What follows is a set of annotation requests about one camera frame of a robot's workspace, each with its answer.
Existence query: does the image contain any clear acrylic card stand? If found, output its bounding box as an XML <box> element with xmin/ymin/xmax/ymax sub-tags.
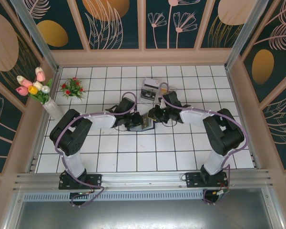
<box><xmin>139</xmin><ymin>77</ymin><xmax>178</xmax><ymax>104</ymax></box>

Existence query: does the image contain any slotted grey cable duct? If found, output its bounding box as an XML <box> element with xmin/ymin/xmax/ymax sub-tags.
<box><xmin>22</xmin><ymin>189</ymin><xmax>205</xmax><ymax>202</ymax></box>

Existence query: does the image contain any small red flower plant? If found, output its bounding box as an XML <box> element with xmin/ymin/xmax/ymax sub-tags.
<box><xmin>59</xmin><ymin>77</ymin><xmax>86</xmax><ymax>102</ymax></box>

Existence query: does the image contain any aluminium frame post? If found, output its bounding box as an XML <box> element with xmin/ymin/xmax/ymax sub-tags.
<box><xmin>9</xmin><ymin>0</ymin><xmax>60</xmax><ymax>72</ymax></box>
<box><xmin>225</xmin><ymin>0</ymin><xmax>269</xmax><ymax>70</ymax></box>

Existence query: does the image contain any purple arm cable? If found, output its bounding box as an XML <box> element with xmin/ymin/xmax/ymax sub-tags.
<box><xmin>159</xmin><ymin>82</ymin><xmax>250</xmax><ymax>206</ymax></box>
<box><xmin>55</xmin><ymin>92</ymin><xmax>138</xmax><ymax>208</ymax></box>

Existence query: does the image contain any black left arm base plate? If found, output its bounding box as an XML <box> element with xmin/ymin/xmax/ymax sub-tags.
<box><xmin>59</xmin><ymin>173</ymin><xmax>103</xmax><ymax>190</ymax></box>

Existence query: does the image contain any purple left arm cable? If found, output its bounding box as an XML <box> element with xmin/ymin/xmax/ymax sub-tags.
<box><xmin>55</xmin><ymin>92</ymin><xmax>138</xmax><ymax>208</ymax></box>

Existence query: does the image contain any artificial tulip bouquet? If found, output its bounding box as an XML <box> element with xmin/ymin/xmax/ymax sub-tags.
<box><xmin>15</xmin><ymin>66</ymin><xmax>53</xmax><ymax>105</ymax></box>

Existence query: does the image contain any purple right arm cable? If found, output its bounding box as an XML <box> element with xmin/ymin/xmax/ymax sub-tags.
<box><xmin>159</xmin><ymin>82</ymin><xmax>250</xmax><ymax>206</ymax></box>

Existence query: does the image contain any black and yellow card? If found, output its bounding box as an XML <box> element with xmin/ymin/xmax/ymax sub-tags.
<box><xmin>141</xmin><ymin>114</ymin><xmax>153</xmax><ymax>129</ymax></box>

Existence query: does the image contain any white card with black stripe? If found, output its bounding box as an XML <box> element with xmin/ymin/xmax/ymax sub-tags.
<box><xmin>143</xmin><ymin>78</ymin><xmax>161</xmax><ymax>88</ymax></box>

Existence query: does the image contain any navy blue card holder wallet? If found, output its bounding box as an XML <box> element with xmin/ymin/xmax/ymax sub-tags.
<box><xmin>128</xmin><ymin>119</ymin><xmax>155</xmax><ymax>132</ymax></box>

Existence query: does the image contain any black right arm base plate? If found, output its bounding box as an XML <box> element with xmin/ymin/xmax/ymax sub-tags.
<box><xmin>185</xmin><ymin>171</ymin><xmax>229</xmax><ymax>189</ymax></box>

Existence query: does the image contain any grey metal shelf panel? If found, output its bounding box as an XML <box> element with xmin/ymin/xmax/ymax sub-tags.
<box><xmin>4</xmin><ymin>188</ymin><xmax>284</xmax><ymax>229</ymax></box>

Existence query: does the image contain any black VIP card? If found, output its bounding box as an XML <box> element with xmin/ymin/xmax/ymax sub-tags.
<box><xmin>141</xmin><ymin>88</ymin><xmax>157</xmax><ymax>100</ymax></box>

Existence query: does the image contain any aluminium mounting rail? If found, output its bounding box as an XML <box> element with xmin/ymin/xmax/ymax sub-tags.
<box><xmin>13</xmin><ymin>169</ymin><xmax>276</xmax><ymax>193</ymax></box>

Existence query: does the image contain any white ribbed vase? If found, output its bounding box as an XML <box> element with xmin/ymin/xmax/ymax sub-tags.
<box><xmin>42</xmin><ymin>99</ymin><xmax>65</xmax><ymax>122</ymax></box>

